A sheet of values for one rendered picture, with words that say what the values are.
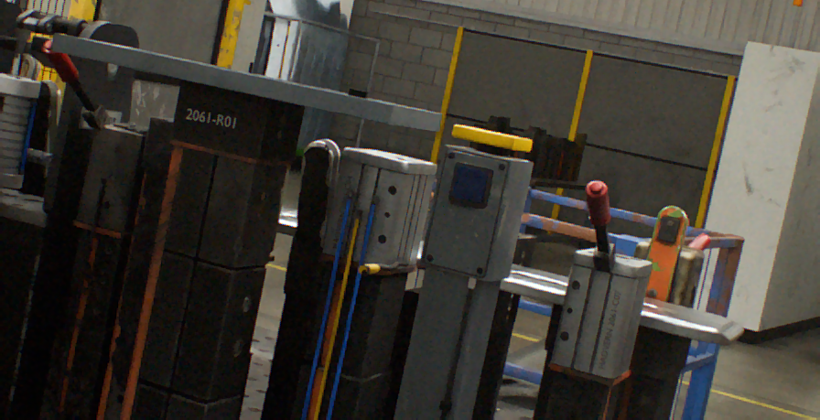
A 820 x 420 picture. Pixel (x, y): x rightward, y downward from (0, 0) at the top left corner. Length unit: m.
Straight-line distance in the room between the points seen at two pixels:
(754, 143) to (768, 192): 0.35
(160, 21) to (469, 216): 3.83
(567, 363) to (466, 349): 0.17
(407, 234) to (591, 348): 0.24
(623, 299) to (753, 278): 7.99
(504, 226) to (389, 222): 0.22
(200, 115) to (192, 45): 3.87
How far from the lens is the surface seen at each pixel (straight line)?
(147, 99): 5.01
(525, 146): 1.23
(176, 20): 5.05
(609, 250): 1.31
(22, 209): 1.56
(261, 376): 2.12
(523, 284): 1.47
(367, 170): 1.40
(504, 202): 1.19
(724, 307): 4.40
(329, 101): 1.21
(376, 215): 1.40
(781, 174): 9.28
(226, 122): 1.29
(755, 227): 9.31
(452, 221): 1.20
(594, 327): 1.34
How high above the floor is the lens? 1.18
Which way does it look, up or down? 4 degrees down
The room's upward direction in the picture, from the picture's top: 12 degrees clockwise
